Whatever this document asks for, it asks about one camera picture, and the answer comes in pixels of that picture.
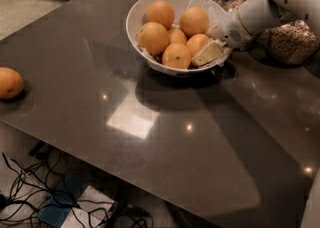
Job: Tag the glass jar of grains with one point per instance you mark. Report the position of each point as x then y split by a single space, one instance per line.
292 44

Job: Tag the small orange in middle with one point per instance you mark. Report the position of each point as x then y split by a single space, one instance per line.
176 35

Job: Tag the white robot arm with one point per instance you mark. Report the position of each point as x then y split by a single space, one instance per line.
274 13

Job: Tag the orange front left large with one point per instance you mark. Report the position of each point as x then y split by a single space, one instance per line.
153 37

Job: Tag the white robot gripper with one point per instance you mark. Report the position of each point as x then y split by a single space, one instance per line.
229 29

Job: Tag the blue and white floor box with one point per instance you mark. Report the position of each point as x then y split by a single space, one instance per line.
77 204

